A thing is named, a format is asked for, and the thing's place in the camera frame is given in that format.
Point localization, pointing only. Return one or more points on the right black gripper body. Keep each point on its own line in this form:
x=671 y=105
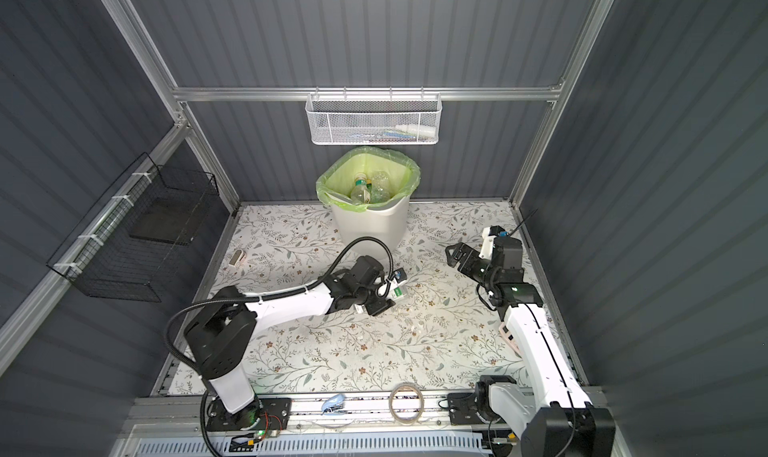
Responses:
x=476 y=266

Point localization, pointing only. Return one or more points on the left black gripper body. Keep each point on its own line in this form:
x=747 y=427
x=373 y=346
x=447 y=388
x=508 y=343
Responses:
x=376 y=304

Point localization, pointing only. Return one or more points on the green label square bottle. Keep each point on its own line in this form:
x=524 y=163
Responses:
x=398 y=285

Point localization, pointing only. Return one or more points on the clear square bottle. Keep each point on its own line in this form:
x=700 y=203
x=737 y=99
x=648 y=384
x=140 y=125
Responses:
x=360 y=193

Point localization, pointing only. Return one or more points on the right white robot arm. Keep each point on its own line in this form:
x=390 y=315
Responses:
x=555 y=416

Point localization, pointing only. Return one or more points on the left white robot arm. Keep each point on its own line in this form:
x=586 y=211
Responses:
x=219 y=334

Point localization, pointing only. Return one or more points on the white plastic trash bin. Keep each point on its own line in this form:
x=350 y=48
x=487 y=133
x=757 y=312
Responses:
x=387 y=223

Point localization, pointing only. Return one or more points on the green bin liner bag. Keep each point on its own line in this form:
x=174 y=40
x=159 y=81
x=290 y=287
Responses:
x=338 y=180

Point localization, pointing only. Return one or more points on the roll of clear tape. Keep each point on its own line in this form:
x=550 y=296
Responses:
x=406 y=403

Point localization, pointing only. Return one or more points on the small white pink device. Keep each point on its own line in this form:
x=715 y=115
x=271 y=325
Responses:
x=237 y=257

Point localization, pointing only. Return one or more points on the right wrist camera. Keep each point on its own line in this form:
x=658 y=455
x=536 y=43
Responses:
x=489 y=234

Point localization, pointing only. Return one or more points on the white wire mesh basket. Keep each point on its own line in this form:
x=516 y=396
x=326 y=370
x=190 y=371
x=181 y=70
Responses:
x=375 y=122

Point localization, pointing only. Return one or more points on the black wire wall basket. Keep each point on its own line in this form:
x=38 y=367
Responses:
x=131 y=250

